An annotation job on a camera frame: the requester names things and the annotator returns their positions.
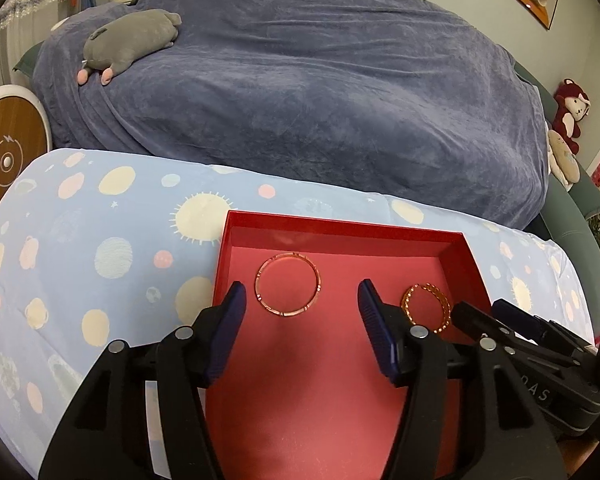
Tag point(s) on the spotted cream plush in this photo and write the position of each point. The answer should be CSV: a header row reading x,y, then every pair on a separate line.
x,y
562,160

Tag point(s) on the grey plush animal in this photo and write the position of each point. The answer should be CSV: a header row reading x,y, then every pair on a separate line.
x,y
130,40

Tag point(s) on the gold beaded bangle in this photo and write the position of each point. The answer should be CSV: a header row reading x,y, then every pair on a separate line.
x,y
442,300

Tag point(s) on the white sheer curtain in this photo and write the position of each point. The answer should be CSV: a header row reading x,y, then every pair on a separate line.
x,y
10,30

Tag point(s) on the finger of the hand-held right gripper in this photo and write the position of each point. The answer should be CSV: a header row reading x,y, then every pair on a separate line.
x,y
522,322
480,322

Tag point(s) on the red cardboard box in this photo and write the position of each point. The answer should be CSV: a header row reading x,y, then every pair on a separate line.
x,y
305,385

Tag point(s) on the light blue planet-print sheet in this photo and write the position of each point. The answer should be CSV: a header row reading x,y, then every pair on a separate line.
x,y
80,260

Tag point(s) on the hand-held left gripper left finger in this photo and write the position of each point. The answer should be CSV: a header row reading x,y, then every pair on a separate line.
x,y
227,327

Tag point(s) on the blue-grey velvet blanket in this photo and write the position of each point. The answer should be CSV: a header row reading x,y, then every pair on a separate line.
x,y
305,85

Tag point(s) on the thin rose gold bangle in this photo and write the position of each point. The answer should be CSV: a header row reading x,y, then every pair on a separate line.
x,y
256,285

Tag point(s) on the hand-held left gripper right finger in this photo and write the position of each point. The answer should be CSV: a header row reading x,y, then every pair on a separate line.
x,y
377,332

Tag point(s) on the red monkey plush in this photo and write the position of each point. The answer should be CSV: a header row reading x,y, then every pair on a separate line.
x,y
572,102

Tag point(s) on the green pillow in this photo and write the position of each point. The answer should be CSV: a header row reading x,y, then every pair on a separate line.
x,y
26,59

